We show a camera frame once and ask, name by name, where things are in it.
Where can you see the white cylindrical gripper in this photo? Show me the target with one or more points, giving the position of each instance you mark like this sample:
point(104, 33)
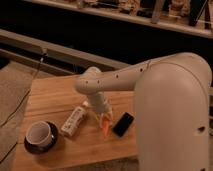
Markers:
point(100, 104)

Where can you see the white plastic bottle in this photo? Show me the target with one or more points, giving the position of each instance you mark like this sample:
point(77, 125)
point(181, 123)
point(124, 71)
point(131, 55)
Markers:
point(75, 118)

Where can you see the dark brown saucer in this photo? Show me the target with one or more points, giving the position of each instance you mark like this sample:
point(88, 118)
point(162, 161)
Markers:
point(36, 150)

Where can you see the white cup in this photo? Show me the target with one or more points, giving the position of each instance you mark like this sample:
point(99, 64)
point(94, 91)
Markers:
point(40, 134)

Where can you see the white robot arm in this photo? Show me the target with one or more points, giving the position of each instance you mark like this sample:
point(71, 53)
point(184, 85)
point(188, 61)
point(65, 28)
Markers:
point(171, 107)

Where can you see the wooden board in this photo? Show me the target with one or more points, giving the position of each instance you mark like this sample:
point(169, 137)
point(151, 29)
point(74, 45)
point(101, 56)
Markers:
point(53, 99)

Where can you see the orange pepper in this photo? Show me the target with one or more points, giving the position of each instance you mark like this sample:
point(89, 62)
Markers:
point(105, 127)

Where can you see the black smartphone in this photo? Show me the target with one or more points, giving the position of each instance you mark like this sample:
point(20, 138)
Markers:
point(123, 124)

